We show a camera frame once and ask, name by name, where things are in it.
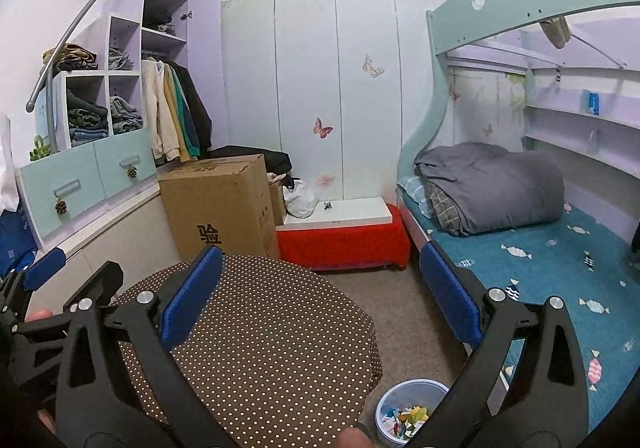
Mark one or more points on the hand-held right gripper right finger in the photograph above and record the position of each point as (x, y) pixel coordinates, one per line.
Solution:
(450, 295)

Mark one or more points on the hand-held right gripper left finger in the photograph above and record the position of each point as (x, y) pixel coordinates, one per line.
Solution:
(192, 295)

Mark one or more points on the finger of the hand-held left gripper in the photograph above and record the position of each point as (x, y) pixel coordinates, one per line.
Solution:
(105, 283)
(45, 268)

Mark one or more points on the blue plastic trash bin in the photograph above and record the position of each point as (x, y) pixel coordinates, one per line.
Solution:
(395, 398)

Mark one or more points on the heap of mixed wrappers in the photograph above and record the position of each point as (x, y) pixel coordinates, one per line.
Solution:
(407, 420)

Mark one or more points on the person's left hand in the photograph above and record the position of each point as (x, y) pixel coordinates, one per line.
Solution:
(38, 315)

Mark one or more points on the person's right hand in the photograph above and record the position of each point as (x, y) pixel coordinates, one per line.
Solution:
(355, 439)

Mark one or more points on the blue shopping bag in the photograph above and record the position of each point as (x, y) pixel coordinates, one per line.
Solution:
(15, 243)

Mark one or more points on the pinecone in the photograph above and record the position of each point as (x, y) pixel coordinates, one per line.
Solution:
(132, 173)
(61, 206)

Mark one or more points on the wide teal drawer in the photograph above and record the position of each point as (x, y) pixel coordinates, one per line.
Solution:
(55, 173)

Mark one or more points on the large cardboard box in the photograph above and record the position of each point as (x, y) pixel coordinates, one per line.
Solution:
(215, 200)

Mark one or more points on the blue candy print bed sheet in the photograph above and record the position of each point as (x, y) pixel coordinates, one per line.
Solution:
(550, 268)

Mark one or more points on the round table brown dotted cloth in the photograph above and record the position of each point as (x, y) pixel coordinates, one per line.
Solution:
(280, 353)

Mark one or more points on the blue striped pillow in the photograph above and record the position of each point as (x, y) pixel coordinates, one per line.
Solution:
(412, 193)

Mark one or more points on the red bench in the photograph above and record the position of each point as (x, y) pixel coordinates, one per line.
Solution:
(345, 243)

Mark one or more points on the grey quilt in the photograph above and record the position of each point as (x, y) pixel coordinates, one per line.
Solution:
(495, 183)

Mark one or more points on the white board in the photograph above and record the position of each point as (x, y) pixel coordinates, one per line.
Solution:
(350, 213)

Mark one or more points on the narrow teal drawer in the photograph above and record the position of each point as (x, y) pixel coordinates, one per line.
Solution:
(115, 153)

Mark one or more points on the white plastic bag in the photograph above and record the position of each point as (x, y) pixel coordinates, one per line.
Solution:
(301, 200)

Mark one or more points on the dark folded clothes stack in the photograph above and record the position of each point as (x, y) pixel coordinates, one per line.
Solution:
(87, 123)

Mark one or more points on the black clothing heap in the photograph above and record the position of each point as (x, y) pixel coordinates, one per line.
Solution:
(270, 159)

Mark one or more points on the green hanging garment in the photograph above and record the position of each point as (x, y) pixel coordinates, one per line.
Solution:
(191, 128)

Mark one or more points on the grey blue folded clothes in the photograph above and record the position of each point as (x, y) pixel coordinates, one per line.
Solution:
(126, 116)

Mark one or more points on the faded pink butterfly sticker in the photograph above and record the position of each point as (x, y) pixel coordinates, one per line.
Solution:
(325, 179)

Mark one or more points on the cream hanging jacket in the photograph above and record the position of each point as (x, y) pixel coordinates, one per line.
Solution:
(157, 118)

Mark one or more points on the black hanging coat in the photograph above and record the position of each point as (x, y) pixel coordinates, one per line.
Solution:
(200, 113)

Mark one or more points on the brown folded clothes pile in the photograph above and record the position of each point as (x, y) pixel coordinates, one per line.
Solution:
(75, 57)

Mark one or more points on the small blue box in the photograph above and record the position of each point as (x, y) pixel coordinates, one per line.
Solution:
(591, 103)

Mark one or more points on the beige butterfly sticker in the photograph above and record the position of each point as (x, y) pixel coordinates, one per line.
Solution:
(373, 66)

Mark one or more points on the white wardrobe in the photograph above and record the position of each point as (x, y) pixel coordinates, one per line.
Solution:
(300, 78)

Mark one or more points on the purple white shelf cabinet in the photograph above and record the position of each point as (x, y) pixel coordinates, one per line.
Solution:
(205, 53)

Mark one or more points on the grey metal handrail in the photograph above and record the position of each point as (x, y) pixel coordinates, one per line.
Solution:
(80, 18)

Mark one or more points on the beige hanging object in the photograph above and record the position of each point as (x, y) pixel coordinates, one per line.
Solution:
(555, 32)

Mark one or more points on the teal bunk bed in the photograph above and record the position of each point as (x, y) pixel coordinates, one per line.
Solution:
(500, 8)

